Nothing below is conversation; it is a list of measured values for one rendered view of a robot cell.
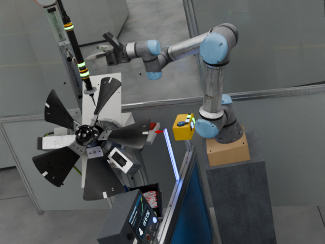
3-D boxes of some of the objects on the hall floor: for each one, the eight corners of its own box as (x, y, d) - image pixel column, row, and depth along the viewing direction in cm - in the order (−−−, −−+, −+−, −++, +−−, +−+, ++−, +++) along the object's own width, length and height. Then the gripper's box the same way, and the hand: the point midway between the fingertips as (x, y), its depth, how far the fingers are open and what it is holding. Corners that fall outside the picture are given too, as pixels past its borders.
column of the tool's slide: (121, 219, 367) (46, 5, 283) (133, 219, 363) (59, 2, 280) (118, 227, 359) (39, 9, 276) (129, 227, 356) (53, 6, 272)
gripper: (125, 68, 209) (87, 73, 215) (137, 53, 225) (101, 57, 232) (120, 52, 205) (81, 57, 211) (132, 37, 222) (96, 42, 228)
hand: (90, 52), depth 220 cm, fingers open, 14 cm apart
